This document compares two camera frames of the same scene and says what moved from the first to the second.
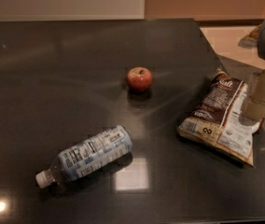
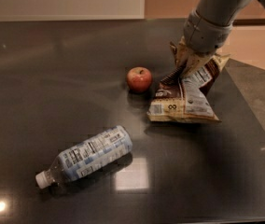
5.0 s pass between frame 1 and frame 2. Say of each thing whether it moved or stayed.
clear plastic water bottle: stayed
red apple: stayed
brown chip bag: moved
